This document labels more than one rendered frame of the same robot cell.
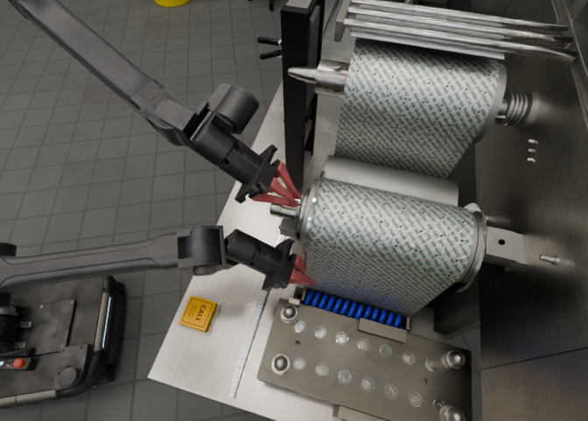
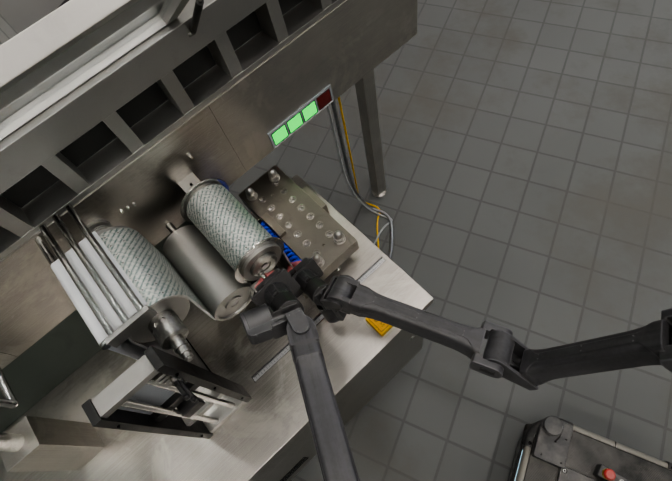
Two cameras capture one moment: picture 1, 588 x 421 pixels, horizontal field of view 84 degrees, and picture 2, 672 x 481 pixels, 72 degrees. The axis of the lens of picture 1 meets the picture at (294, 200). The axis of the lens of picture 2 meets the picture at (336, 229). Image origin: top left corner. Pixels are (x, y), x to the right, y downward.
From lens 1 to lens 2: 87 cm
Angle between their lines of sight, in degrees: 54
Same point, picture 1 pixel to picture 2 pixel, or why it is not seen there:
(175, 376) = (414, 288)
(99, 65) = (327, 396)
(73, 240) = not seen: outside the picture
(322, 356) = (314, 231)
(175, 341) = not seen: hidden behind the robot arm
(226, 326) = not seen: hidden behind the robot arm
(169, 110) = (299, 323)
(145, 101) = (311, 342)
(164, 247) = (362, 297)
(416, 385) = (278, 195)
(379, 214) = (232, 221)
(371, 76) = (159, 284)
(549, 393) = (238, 130)
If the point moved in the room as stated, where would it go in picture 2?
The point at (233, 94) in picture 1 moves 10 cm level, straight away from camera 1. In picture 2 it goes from (252, 318) to (231, 366)
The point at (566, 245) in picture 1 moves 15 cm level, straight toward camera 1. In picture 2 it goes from (181, 152) to (236, 152)
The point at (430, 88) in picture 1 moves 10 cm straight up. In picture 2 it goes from (138, 255) to (113, 236)
